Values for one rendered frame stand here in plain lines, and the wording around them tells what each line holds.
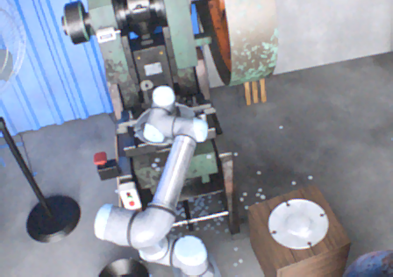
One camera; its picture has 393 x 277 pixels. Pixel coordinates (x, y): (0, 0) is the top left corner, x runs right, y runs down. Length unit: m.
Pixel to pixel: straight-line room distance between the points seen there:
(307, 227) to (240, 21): 1.06
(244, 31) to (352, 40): 2.33
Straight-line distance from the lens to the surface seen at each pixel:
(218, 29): 2.17
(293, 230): 2.14
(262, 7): 1.56
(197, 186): 2.42
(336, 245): 2.12
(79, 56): 3.31
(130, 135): 2.20
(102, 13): 1.77
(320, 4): 3.53
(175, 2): 1.78
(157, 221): 1.36
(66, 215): 2.89
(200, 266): 1.76
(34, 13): 3.17
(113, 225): 1.39
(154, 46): 1.92
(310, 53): 3.71
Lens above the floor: 2.10
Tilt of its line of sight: 41 degrees down
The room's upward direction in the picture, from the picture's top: 10 degrees counter-clockwise
